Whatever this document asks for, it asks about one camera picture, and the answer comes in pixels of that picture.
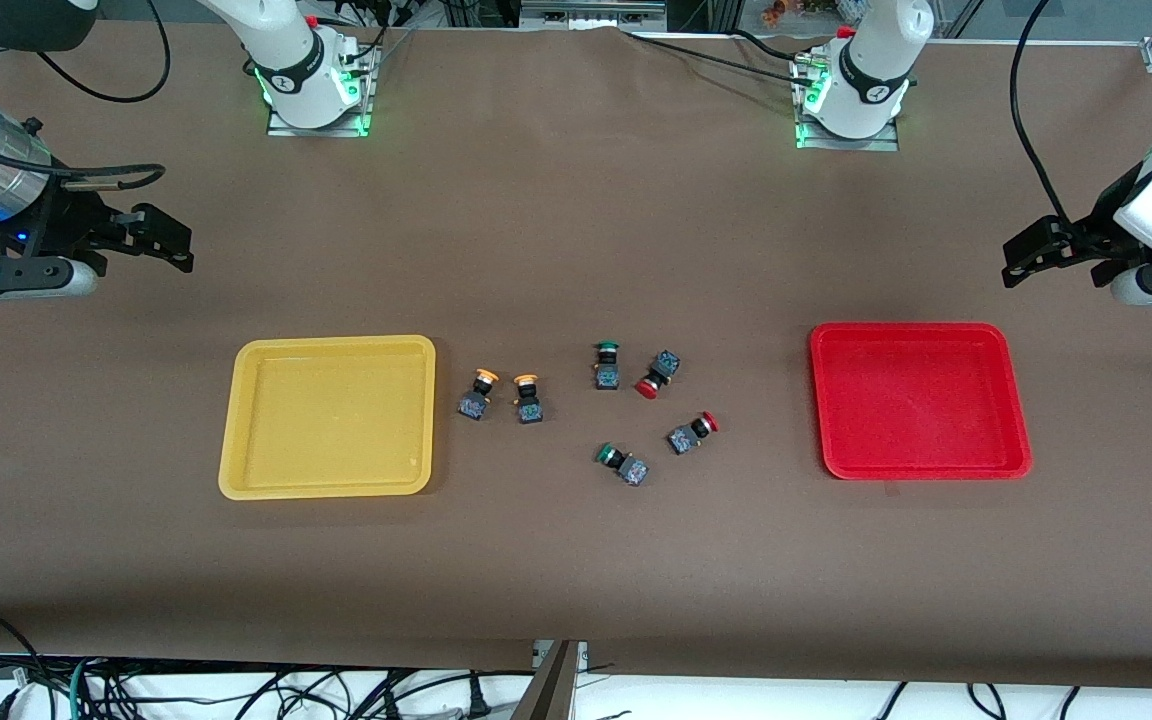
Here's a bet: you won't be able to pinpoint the yellow push button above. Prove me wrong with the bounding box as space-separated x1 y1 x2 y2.
457 368 501 422
513 374 546 425

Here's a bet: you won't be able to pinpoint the red push button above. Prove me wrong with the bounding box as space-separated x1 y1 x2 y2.
666 410 720 456
634 349 683 401

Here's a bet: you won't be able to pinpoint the red plastic tray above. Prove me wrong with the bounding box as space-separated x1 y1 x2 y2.
809 322 1034 481

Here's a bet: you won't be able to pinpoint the yellow plastic tray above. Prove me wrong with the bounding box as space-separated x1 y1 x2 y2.
218 334 437 500

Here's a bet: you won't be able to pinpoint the brown table cover sheet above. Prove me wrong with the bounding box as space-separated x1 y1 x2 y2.
0 22 1152 691

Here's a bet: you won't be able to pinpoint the dark table leg beam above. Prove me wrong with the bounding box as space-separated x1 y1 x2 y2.
511 640 582 720

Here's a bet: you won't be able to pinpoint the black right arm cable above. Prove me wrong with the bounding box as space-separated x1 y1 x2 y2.
0 0 173 193

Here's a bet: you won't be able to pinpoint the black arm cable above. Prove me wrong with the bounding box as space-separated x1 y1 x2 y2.
1009 0 1072 226
0 0 173 193

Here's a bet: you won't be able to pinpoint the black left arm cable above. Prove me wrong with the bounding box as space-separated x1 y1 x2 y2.
1009 0 1072 226

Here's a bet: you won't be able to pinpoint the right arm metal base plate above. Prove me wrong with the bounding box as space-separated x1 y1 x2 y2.
266 45 373 139

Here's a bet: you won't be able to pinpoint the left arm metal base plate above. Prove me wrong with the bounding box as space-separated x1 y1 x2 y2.
794 60 901 153

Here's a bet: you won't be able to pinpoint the short black tabletop cable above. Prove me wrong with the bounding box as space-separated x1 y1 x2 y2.
731 28 817 63

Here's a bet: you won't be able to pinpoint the long black tabletop cable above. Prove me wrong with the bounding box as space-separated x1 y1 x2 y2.
621 30 809 81

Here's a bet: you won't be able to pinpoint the grey metal frame box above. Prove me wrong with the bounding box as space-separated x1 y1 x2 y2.
521 0 667 27

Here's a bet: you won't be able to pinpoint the tangled black floor cables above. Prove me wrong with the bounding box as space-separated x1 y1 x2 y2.
86 665 467 720

